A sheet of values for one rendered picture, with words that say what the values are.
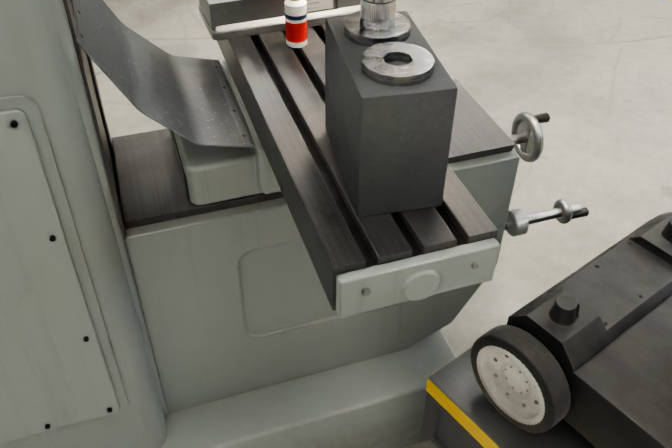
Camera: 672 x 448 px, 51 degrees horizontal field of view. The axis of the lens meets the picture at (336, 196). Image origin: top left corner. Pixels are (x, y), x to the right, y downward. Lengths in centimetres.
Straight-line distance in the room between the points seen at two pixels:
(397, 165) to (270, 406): 89
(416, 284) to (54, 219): 58
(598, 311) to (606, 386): 15
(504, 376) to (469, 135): 48
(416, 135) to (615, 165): 200
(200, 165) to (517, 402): 73
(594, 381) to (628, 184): 151
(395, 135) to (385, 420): 97
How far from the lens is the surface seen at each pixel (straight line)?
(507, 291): 221
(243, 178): 126
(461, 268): 94
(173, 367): 156
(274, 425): 164
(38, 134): 109
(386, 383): 170
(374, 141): 86
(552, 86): 325
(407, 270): 89
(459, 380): 147
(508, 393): 141
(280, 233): 135
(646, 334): 143
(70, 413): 151
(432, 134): 88
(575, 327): 133
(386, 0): 93
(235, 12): 137
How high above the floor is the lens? 158
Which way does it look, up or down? 40 degrees down
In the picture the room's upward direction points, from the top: 1 degrees clockwise
